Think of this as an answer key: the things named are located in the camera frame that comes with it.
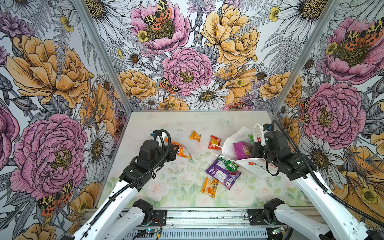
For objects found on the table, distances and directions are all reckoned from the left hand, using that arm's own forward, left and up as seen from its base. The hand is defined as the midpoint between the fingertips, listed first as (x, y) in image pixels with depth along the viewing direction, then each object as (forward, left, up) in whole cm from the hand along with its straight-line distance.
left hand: (179, 151), depth 73 cm
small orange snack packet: (+24, -8, -21) cm, 33 cm away
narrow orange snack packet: (-10, -16, -21) cm, 28 cm away
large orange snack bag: (0, -2, -1) cm, 2 cm away
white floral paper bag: (-5, -38, -7) cm, 39 cm away
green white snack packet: (+1, -28, -19) cm, 34 cm away
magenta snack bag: (+5, -34, -8) cm, 36 cm away
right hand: (0, -36, +2) cm, 36 cm away
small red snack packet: (+20, -21, -20) cm, 35 cm away
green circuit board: (-30, +16, -24) cm, 41 cm away
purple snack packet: (-2, -21, -20) cm, 29 cm away
